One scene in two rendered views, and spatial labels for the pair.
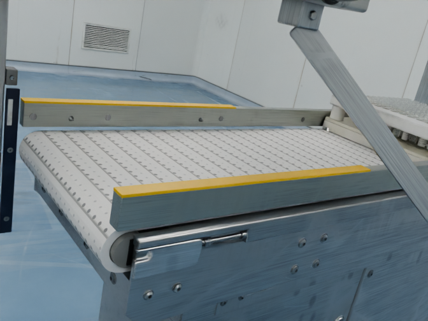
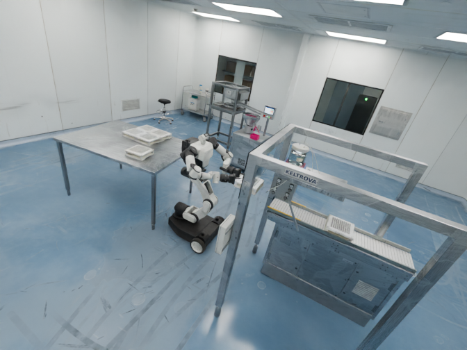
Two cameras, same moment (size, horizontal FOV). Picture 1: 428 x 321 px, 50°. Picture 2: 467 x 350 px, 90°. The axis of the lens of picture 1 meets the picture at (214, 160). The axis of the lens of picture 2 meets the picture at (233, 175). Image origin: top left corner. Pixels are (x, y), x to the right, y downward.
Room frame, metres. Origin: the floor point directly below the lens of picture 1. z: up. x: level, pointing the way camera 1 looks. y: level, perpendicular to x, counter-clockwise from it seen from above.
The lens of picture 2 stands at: (-0.93, -1.46, 2.26)
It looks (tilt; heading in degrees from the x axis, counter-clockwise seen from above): 28 degrees down; 62
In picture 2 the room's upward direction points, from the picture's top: 11 degrees clockwise
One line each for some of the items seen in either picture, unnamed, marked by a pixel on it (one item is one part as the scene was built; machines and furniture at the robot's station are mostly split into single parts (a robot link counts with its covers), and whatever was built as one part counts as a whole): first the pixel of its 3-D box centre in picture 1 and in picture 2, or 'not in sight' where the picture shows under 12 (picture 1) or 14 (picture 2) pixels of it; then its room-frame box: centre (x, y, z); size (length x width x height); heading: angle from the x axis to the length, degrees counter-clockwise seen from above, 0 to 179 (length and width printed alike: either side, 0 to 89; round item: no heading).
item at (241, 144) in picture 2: not in sight; (247, 151); (1.48, 2.59, 0.38); 0.63 x 0.57 x 0.76; 128
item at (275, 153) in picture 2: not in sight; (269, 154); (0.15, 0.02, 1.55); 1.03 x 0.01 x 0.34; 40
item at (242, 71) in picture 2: not in sight; (233, 78); (2.26, 5.72, 1.43); 1.32 x 0.01 x 1.11; 128
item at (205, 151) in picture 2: not in sight; (197, 153); (-0.18, 0.89, 1.15); 0.34 x 0.30 x 0.36; 41
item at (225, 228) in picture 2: not in sight; (226, 234); (-0.28, -0.31, 1.05); 0.17 x 0.06 x 0.26; 40
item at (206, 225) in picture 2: not in sight; (194, 220); (-0.14, 0.84, 0.19); 0.64 x 0.52 x 0.33; 131
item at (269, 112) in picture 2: not in sight; (267, 121); (1.72, 2.52, 1.07); 0.23 x 0.10 x 0.62; 128
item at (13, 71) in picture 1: (10, 76); not in sight; (0.55, 0.27, 0.97); 0.02 x 0.01 x 0.02; 40
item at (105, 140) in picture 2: not in sight; (133, 142); (-0.83, 1.84, 0.87); 1.50 x 1.10 x 0.04; 138
